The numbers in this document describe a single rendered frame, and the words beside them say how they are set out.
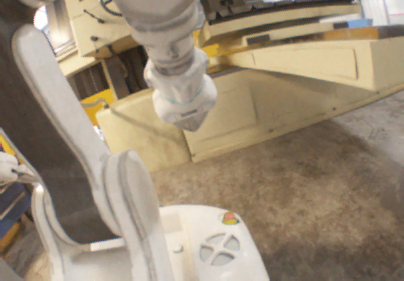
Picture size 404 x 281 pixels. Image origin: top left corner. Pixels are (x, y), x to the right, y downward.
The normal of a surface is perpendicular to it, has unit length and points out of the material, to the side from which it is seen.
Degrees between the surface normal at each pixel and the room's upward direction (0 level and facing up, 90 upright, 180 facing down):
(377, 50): 90
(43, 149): 110
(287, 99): 90
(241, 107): 90
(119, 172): 31
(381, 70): 90
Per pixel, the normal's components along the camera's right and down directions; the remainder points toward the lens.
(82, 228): 0.15, 0.28
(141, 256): -0.16, -0.58
